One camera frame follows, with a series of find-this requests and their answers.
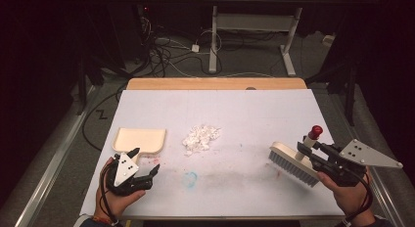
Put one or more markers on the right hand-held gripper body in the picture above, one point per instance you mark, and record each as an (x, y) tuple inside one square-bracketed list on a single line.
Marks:
[(352, 158)]

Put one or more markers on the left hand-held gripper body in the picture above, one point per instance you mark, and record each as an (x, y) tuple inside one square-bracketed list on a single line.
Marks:
[(125, 170)]

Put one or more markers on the cream plastic dustpan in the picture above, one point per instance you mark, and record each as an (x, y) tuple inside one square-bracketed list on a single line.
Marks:
[(140, 140)]

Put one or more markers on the person's left hand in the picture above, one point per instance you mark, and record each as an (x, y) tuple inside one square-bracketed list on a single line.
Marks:
[(119, 201)]

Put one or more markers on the person's right hand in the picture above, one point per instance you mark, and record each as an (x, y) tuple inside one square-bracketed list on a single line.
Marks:
[(349, 197)]

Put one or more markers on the pile of white paper scraps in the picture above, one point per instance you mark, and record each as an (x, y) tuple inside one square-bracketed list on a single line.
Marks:
[(199, 139)]

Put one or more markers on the white table mat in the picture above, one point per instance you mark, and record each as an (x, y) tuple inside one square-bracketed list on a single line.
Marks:
[(228, 113)]

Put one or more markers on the wooden table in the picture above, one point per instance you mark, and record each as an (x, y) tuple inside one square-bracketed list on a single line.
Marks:
[(212, 83)]

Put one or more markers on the white power adapter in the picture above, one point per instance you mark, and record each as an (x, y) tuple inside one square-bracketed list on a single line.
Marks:
[(195, 48)]

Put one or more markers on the metal floor rail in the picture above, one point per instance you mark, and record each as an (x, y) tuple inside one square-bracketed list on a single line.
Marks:
[(52, 168), (386, 201)]

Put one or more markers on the white metal desk frame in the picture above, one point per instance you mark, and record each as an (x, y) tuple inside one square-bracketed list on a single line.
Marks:
[(254, 23)]

